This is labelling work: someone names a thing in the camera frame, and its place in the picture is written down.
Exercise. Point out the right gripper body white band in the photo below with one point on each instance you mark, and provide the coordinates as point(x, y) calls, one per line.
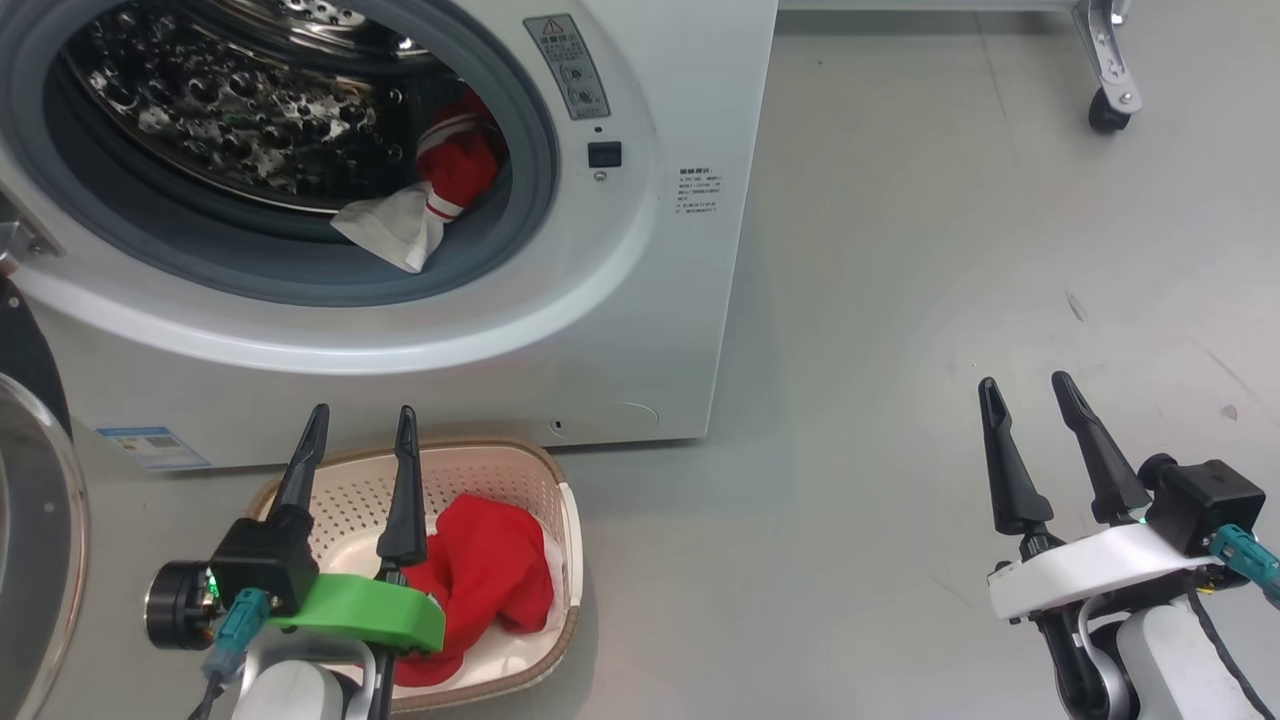
point(1090, 575)

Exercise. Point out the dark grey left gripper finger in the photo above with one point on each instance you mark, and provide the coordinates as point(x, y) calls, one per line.
point(405, 520)
point(300, 475)

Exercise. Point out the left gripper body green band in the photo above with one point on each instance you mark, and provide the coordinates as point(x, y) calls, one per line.
point(370, 615)

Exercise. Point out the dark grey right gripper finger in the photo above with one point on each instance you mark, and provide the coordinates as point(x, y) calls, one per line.
point(1015, 490)
point(1115, 485)

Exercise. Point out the red garment with white trim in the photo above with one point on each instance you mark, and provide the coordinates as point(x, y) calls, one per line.
point(490, 560)

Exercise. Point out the white garment with red sleeve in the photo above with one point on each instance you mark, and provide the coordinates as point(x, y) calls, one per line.
point(395, 225)

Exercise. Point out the washing machine glass door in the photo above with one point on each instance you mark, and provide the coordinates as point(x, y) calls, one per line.
point(25, 350)

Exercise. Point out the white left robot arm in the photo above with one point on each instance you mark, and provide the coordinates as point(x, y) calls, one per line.
point(290, 695)

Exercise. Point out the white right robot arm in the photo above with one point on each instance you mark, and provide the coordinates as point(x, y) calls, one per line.
point(1170, 670)

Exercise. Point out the cream perforated laundry basket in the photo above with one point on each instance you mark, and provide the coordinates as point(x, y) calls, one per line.
point(480, 470)

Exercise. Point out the white front-load washing machine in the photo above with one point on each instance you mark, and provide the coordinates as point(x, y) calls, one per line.
point(680, 350)

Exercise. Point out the stainless steel washing machine drum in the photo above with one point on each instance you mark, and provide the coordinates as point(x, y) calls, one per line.
point(230, 110)

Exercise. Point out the blue energy label sticker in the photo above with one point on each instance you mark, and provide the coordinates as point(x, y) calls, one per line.
point(155, 448)

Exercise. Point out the round drain filter cover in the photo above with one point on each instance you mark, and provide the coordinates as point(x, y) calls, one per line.
point(605, 420)

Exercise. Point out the black caster wheel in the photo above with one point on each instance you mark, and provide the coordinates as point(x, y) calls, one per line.
point(1108, 112)

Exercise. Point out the small black text label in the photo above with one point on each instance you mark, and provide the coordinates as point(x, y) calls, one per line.
point(699, 192)

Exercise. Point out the silver metal cart leg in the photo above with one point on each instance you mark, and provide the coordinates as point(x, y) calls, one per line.
point(1110, 50)

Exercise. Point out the grey warning sticker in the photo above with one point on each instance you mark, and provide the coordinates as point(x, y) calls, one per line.
point(567, 65)

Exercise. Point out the white cart panel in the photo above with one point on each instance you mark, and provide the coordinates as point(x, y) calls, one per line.
point(900, 4)

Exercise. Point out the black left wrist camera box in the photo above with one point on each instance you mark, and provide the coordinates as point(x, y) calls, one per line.
point(260, 560)

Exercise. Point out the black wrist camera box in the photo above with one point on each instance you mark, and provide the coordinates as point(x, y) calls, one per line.
point(260, 560)
point(1210, 505)

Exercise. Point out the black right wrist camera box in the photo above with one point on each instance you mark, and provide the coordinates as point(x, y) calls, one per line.
point(1210, 505)

